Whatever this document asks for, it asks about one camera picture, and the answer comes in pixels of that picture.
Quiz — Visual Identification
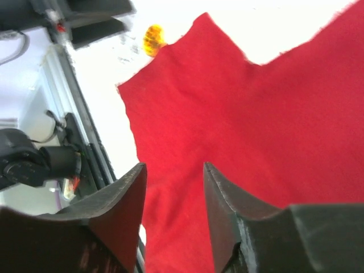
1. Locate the red t-shirt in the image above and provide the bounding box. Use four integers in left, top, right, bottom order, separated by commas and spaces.
118, 1, 363, 272

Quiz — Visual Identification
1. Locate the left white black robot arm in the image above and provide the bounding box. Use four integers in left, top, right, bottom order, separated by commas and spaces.
1, 0, 135, 49

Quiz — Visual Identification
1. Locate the round gold brooch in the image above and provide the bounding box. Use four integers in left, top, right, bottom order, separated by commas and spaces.
142, 24, 167, 57

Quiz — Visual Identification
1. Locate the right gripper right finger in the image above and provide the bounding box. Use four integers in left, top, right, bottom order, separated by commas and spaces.
204, 163, 363, 272

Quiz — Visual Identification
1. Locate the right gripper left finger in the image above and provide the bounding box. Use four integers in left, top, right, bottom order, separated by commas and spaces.
1, 163, 147, 272

